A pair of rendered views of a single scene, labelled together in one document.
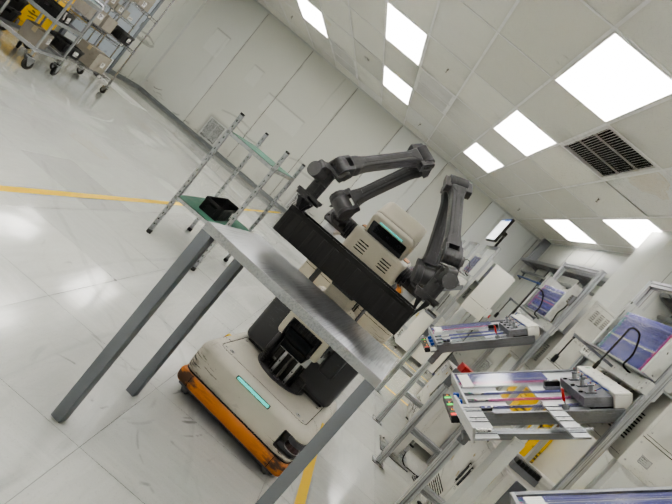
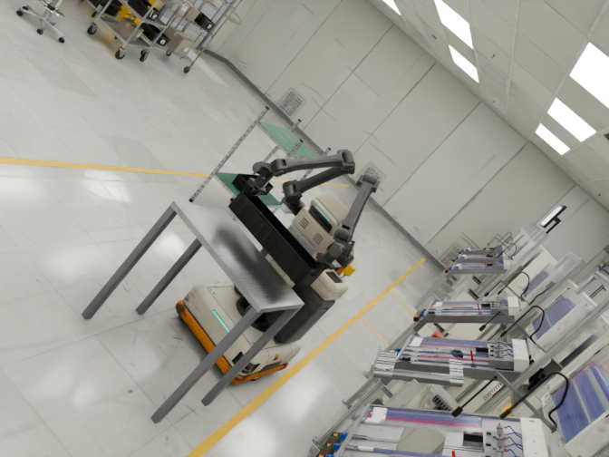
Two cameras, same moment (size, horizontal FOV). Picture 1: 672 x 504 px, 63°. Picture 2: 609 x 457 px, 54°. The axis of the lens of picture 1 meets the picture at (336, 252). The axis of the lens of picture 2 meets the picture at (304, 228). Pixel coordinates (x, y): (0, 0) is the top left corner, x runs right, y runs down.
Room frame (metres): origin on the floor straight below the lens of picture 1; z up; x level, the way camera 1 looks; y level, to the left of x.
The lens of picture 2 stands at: (-0.90, -0.66, 1.82)
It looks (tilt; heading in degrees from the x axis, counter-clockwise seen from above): 14 degrees down; 10
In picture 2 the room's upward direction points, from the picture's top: 42 degrees clockwise
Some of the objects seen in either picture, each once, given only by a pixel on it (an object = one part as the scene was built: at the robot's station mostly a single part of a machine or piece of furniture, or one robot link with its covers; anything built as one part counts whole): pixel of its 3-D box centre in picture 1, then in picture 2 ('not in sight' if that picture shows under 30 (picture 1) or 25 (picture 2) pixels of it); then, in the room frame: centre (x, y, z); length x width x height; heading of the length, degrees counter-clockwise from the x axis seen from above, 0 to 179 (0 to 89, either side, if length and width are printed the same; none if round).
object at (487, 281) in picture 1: (453, 303); (499, 286); (7.61, -1.71, 0.95); 1.36 x 0.82 x 1.90; 89
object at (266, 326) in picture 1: (326, 324); (291, 281); (2.64, -0.19, 0.59); 0.55 x 0.34 x 0.83; 79
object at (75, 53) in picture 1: (64, 45); (154, 34); (6.73, 4.22, 0.29); 0.40 x 0.30 x 0.14; 179
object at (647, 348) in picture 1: (643, 345); (559, 324); (2.85, -1.51, 1.52); 0.51 x 0.13 x 0.27; 179
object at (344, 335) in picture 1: (234, 384); (192, 308); (1.79, -0.03, 0.40); 0.70 x 0.45 x 0.80; 79
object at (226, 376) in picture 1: (265, 392); (241, 328); (2.55, -0.18, 0.16); 0.67 x 0.64 x 0.25; 169
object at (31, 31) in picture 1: (36, 34); (129, 29); (5.79, 3.94, 0.30); 0.30 x 0.23 x 0.18; 17
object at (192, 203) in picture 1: (233, 195); (263, 173); (4.32, 0.92, 0.55); 0.91 x 0.46 x 1.10; 179
